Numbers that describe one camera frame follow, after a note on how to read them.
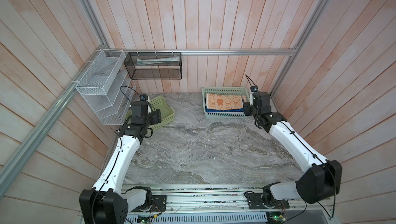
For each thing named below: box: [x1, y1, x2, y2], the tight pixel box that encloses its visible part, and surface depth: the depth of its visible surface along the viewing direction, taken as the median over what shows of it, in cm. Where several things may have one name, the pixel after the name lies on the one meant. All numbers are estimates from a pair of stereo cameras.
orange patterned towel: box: [206, 93, 244, 111], surface depth 109 cm
